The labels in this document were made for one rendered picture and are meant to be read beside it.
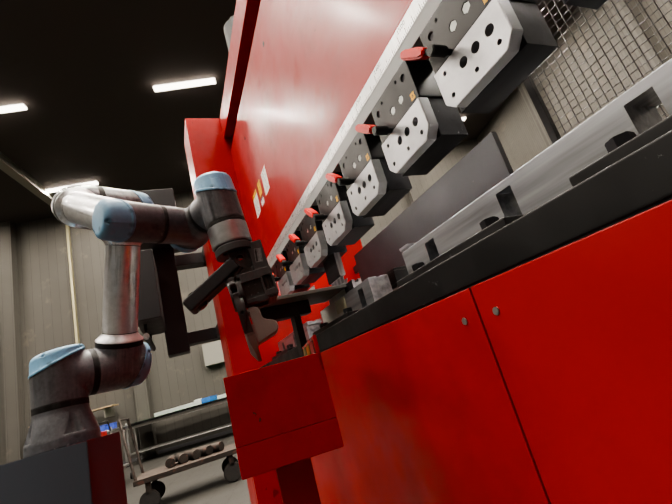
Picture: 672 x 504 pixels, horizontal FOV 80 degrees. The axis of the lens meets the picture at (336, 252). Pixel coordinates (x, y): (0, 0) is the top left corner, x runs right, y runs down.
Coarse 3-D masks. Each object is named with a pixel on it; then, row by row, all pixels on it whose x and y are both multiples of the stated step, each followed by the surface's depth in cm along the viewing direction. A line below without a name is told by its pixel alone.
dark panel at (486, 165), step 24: (480, 144) 131; (456, 168) 142; (480, 168) 132; (504, 168) 123; (432, 192) 156; (456, 192) 144; (480, 192) 133; (408, 216) 172; (432, 216) 158; (384, 240) 192; (408, 240) 174; (360, 264) 218; (384, 264) 195
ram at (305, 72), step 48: (288, 0) 121; (336, 0) 94; (384, 0) 77; (432, 0) 66; (288, 48) 126; (336, 48) 98; (384, 48) 80; (288, 96) 131; (336, 96) 101; (240, 144) 202; (288, 144) 138; (240, 192) 217; (288, 192) 144; (288, 240) 152
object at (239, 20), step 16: (240, 0) 160; (256, 0) 153; (240, 16) 163; (256, 16) 159; (240, 32) 166; (240, 48) 172; (240, 64) 180; (240, 80) 189; (224, 96) 211; (240, 96) 199; (224, 112) 217; (224, 128) 223
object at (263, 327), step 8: (248, 312) 70; (256, 312) 70; (256, 320) 70; (264, 320) 70; (272, 320) 70; (256, 328) 69; (264, 328) 70; (272, 328) 70; (248, 336) 68; (256, 336) 69; (264, 336) 69; (248, 344) 68; (256, 344) 68; (256, 352) 68
